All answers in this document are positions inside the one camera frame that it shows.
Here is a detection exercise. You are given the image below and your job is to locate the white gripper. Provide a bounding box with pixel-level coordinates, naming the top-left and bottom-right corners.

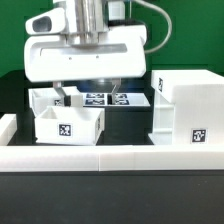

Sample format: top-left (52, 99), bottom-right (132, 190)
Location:
top-left (24, 25), bottom-right (147, 106)

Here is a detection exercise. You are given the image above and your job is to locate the white front drawer with tag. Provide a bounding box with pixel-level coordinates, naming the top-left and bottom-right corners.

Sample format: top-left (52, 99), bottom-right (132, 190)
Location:
top-left (34, 106), bottom-right (105, 145)

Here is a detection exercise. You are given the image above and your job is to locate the white drawer with tag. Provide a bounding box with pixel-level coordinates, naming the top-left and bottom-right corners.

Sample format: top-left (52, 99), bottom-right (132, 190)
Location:
top-left (28, 86), bottom-right (83, 116)
top-left (34, 106), bottom-right (105, 145)

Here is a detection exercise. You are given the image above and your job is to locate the white drawer cabinet box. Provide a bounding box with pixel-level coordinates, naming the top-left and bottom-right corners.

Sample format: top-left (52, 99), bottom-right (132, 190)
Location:
top-left (149, 70), bottom-right (224, 145)

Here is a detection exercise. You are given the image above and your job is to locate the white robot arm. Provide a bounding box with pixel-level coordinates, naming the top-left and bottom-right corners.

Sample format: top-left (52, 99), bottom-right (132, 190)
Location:
top-left (24, 0), bottom-right (147, 102)

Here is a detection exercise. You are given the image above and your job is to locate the white rear drawer with tag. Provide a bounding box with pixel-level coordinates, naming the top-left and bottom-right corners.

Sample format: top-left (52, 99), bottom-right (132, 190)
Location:
top-left (28, 86), bottom-right (83, 116)

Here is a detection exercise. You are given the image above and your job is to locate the fiducial marker sheet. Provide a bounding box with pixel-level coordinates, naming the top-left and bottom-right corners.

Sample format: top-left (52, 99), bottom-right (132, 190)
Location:
top-left (83, 93), bottom-right (150, 107)

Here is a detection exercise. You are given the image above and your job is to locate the white table border fence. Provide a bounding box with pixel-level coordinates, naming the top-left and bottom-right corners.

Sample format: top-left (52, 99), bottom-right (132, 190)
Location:
top-left (0, 114), bottom-right (224, 172)

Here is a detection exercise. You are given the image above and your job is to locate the black cable bundle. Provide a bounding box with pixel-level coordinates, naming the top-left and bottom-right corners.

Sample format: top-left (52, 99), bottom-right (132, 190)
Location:
top-left (129, 0), bottom-right (173, 55)

